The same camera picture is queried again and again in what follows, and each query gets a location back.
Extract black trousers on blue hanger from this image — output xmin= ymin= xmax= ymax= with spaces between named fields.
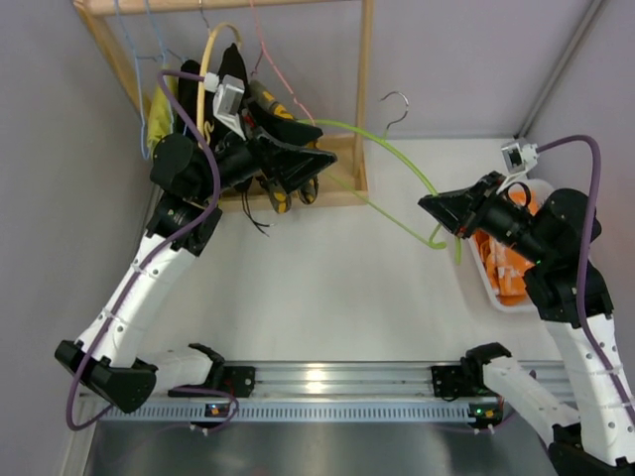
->
xmin=176 ymin=59 xmax=200 ymax=141

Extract camouflage trousers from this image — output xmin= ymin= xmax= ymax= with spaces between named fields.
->
xmin=250 ymin=79 xmax=319 ymax=214

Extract yellow-green trousers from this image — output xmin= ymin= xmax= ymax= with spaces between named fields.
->
xmin=146 ymin=85 xmax=174 ymax=152

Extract slotted cable duct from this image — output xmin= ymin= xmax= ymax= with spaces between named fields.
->
xmin=102 ymin=399 xmax=501 ymax=423

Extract beige wooden hanger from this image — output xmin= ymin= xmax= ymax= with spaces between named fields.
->
xmin=196 ymin=21 xmax=244 ymax=145

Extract blue wire hanger right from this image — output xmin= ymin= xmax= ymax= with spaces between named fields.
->
xmin=143 ymin=0 xmax=187 ymax=66

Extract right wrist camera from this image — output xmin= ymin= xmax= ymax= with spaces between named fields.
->
xmin=498 ymin=140 xmax=539 ymax=191

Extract blue wire hanger left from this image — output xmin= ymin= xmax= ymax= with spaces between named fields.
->
xmin=113 ymin=0 xmax=165 ymax=162

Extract blue wire hanger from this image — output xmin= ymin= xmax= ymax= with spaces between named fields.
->
xmin=143 ymin=0 xmax=187 ymax=66
xmin=113 ymin=0 xmax=165 ymax=162

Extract black trousers on wooden hanger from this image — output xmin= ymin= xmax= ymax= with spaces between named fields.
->
xmin=219 ymin=44 xmax=248 ymax=139

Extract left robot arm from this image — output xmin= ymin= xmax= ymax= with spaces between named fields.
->
xmin=55 ymin=104 xmax=337 ymax=414

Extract aluminium mounting rail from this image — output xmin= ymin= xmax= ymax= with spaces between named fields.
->
xmin=78 ymin=360 xmax=570 ymax=402

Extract green plastic hanger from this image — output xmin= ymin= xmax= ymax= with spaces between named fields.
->
xmin=292 ymin=94 xmax=447 ymax=250

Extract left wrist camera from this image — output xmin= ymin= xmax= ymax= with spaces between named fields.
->
xmin=203 ymin=72 xmax=246 ymax=141

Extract pink wire hanger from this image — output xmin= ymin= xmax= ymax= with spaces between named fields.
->
xmin=248 ymin=0 xmax=317 ymax=125

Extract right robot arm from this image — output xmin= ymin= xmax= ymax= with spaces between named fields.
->
xmin=419 ymin=172 xmax=634 ymax=475

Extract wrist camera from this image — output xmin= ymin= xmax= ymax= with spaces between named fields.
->
xmin=203 ymin=72 xmax=246 ymax=141
xmin=498 ymin=140 xmax=539 ymax=191

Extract white plastic basket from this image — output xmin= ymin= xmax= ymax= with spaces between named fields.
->
xmin=442 ymin=172 xmax=553 ymax=313

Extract wooden clothes rack frame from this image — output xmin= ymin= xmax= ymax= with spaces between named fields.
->
xmin=72 ymin=0 xmax=374 ymax=207

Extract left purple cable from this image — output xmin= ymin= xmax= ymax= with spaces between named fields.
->
xmin=64 ymin=68 xmax=239 ymax=431

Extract orange white patterned trousers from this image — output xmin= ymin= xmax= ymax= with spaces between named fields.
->
xmin=473 ymin=181 xmax=540 ymax=307

